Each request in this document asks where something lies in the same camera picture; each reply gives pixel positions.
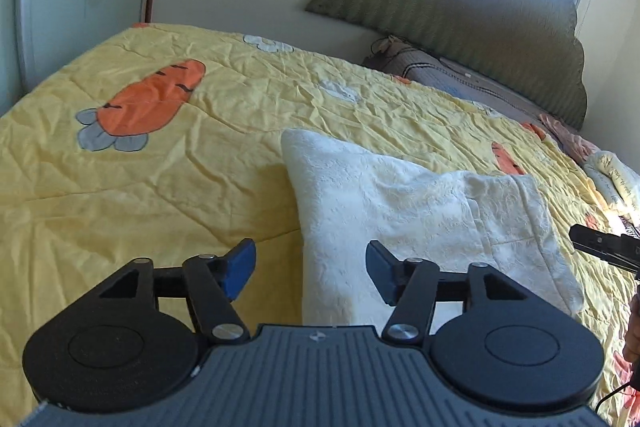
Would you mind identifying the white textured pants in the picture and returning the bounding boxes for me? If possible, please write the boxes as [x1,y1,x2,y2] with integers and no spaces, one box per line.
[281,129,584,327]

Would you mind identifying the person's right hand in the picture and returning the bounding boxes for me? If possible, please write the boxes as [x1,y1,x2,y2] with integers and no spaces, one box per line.
[623,293,640,391]

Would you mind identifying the folded cream blanket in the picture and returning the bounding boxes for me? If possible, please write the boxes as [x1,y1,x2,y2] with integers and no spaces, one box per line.
[584,150,639,215]

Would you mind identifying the pink cloth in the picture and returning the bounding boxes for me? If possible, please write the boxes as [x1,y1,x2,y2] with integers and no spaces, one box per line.
[538,113,600,166]

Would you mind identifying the yellow carrot print quilt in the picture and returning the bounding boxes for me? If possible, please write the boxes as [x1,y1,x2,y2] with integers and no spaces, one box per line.
[1,24,639,426]

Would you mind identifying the striped grey pillow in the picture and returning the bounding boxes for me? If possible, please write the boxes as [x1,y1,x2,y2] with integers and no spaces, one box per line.
[362,37,551,124]

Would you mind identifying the green padded headboard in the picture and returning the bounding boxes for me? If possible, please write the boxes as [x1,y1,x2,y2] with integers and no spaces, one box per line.
[306,0,588,129]

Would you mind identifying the black cable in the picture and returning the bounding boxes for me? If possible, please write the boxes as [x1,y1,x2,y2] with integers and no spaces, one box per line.
[594,380,637,415]

